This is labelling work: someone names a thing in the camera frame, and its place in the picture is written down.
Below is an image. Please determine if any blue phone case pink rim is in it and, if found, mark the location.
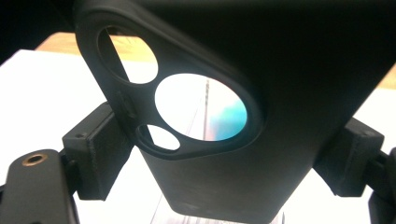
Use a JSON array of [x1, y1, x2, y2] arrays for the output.
[[207, 98, 248, 142]]

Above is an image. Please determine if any clear plastic slotted rack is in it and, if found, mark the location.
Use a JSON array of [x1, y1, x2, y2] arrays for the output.
[[154, 77, 286, 224]]

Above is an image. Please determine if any white board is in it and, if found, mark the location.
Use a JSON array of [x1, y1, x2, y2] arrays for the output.
[[0, 49, 396, 224]]

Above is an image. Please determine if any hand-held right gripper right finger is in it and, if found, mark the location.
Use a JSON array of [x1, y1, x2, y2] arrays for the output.
[[312, 117, 386, 198]]

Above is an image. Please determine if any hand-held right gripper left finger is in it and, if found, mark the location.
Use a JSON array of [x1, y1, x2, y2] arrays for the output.
[[61, 102, 135, 202]]

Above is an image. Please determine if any black phone case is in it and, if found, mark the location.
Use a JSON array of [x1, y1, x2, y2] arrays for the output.
[[73, 0, 396, 224]]

